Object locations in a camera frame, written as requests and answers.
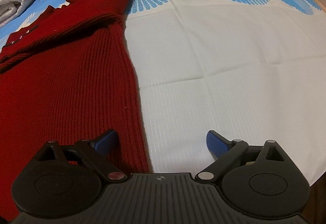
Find dark red knit sweater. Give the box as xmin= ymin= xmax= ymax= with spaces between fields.
xmin=1 ymin=0 xmax=149 ymax=220

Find blue white patterned bedsheet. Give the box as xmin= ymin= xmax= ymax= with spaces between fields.
xmin=1 ymin=0 xmax=325 ymax=184

